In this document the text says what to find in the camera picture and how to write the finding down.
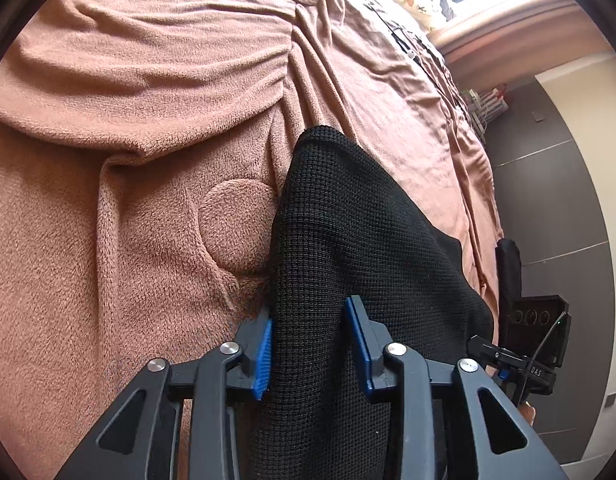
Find black shorts with patterned trim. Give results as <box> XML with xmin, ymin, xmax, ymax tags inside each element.
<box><xmin>245</xmin><ymin>126</ymin><xmax>494</xmax><ymax>479</ymax></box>

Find person's right hand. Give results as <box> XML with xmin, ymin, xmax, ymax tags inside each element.
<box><xmin>518</xmin><ymin>401</ymin><xmax>537</xmax><ymax>426</ymax></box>

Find black object on bed edge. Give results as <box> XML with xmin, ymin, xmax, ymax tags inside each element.
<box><xmin>496</xmin><ymin>238</ymin><xmax>572</xmax><ymax>368</ymax></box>

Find brown bed blanket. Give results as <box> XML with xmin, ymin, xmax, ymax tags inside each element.
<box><xmin>0</xmin><ymin>0</ymin><xmax>501</xmax><ymax>479</ymax></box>

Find white bedside table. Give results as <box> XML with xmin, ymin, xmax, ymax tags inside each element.
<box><xmin>461</xmin><ymin>86</ymin><xmax>509</xmax><ymax>136</ymax></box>

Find pink right curtain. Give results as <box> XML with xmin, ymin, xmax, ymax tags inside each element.
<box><xmin>428</xmin><ymin>0</ymin><xmax>612</xmax><ymax>91</ymax></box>

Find black cable on bed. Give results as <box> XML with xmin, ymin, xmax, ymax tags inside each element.
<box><xmin>364</xmin><ymin>0</ymin><xmax>462</xmax><ymax>111</ymax></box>

